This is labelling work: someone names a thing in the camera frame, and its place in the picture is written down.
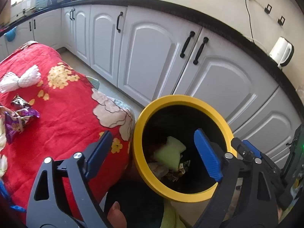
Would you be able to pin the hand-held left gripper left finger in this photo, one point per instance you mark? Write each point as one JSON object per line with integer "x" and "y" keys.
{"x": 95, "y": 156}

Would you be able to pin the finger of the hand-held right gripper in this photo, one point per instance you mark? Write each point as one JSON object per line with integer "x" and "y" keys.
{"x": 239, "y": 149}
{"x": 253, "y": 147}

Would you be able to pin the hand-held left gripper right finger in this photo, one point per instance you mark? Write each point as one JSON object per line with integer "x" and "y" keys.
{"x": 207, "y": 154}

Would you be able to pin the printed wrapper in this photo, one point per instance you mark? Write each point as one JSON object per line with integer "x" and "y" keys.
{"x": 181, "y": 169}

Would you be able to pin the green foam fruit net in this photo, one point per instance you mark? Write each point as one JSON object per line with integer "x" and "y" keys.
{"x": 168, "y": 154}

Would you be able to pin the yellow rimmed trash bin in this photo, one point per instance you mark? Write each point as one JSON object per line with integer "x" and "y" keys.
{"x": 166, "y": 99}

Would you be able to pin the purple foil wrapper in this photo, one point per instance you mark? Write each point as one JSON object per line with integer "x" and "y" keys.
{"x": 16, "y": 123}

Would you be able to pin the dark foil snack wrapper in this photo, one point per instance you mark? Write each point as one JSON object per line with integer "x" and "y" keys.
{"x": 20, "y": 102}

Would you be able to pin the blue plastic glove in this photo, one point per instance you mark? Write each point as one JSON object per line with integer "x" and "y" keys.
{"x": 15, "y": 208}

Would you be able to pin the white foam fruit net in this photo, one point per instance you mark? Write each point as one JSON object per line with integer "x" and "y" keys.
{"x": 26, "y": 77}

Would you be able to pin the person's left hand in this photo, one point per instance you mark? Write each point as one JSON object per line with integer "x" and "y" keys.
{"x": 117, "y": 216}

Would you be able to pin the red floral blanket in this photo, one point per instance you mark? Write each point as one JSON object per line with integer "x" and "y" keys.
{"x": 59, "y": 114}

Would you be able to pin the person's dark green garment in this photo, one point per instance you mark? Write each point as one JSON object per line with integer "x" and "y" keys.
{"x": 140, "y": 206}

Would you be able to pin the person's yellow-green garment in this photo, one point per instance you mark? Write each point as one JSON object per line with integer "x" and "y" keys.
{"x": 171, "y": 216}

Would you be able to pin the white electric kettle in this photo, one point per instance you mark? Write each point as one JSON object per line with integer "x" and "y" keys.
{"x": 281, "y": 51}

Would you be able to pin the white lower kitchen cabinets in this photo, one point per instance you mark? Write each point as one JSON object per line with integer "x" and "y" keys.
{"x": 152, "y": 52}

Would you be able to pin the blue hanging plastic bin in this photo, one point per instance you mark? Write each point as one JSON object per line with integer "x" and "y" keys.
{"x": 10, "y": 34}

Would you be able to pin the black kitchen countertop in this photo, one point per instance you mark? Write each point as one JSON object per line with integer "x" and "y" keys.
{"x": 166, "y": 10}

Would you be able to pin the black wall hook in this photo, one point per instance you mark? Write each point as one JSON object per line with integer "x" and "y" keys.
{"x": 281, "y": 21}
{"x": 268, "y": 9}

